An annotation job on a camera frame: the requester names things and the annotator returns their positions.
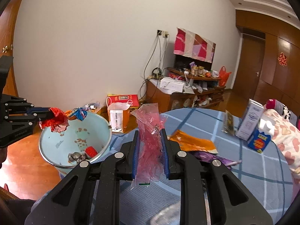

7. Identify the red plastic bag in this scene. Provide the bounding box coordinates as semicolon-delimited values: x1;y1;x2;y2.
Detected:
39;108;69;133

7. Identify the purple floral wrapper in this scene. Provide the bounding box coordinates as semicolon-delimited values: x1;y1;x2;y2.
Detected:
190;150;243;171

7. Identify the colourful wrapper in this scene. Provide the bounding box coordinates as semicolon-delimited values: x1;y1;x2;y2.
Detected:
68;152;88;163

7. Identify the blue snack wrapper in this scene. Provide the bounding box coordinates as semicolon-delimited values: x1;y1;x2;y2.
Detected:
65;108;87;121

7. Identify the orange foil wrapper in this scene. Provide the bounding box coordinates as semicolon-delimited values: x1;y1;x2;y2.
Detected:
168;130;218;154

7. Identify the pink transparent plastic bag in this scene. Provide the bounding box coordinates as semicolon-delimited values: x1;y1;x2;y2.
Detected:
132;103;166;187

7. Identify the red mesh net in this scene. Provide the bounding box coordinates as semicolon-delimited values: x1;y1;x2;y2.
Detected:
84;146;98;158

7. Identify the light blue trash bin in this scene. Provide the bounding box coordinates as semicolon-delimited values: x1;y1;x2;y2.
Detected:
39;112;112;176

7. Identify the person left hand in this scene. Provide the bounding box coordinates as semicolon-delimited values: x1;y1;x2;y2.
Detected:
0;147;8;168

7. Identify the blue checkered table cloth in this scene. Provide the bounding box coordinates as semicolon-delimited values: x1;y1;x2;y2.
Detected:
31;107;294;225

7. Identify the clear bag of scraps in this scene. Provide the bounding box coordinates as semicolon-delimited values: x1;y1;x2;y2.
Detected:
82;102;102;113

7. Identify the dark snack packet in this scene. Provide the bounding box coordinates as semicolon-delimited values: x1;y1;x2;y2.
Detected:
222;110;235;136

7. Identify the blue white milk carton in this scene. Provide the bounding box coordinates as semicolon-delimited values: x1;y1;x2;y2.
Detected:
247;119;273;153

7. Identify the white paper shopping bag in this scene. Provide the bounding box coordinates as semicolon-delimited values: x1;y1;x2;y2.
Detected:
108;102;130;133

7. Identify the tall white carton box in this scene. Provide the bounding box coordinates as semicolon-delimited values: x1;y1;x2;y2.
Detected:
235;99;264;141

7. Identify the red cardboard box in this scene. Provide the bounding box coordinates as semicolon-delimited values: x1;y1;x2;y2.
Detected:
106;94;140;109

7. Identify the wooden tv cabinet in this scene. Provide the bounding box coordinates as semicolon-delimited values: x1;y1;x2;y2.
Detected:
143;67;226;113

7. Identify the cow pattern pillow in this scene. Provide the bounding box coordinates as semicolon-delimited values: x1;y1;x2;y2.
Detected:
266;99;299;126

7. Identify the white box on cabinet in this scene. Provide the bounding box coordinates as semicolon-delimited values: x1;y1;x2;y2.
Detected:
160;77;185;93

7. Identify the orange plastic bag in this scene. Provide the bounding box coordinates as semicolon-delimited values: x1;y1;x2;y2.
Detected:
219;66;231;87

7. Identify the white mug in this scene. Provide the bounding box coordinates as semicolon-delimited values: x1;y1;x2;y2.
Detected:
211;71;220;78

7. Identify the wooden wardrobe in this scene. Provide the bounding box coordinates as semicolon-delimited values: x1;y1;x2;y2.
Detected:
236;10;299;115

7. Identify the wooden door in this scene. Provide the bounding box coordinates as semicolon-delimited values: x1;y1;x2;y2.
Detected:
232;34;265;99

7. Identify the pink patchwork cover cloth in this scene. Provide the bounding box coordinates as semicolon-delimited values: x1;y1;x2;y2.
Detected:
173;28;216;63

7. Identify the wall power socket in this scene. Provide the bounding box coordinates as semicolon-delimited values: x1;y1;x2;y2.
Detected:
157;29;169;38

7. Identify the red paper wall decoration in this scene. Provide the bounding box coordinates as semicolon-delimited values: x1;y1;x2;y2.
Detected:
278;52;287;67

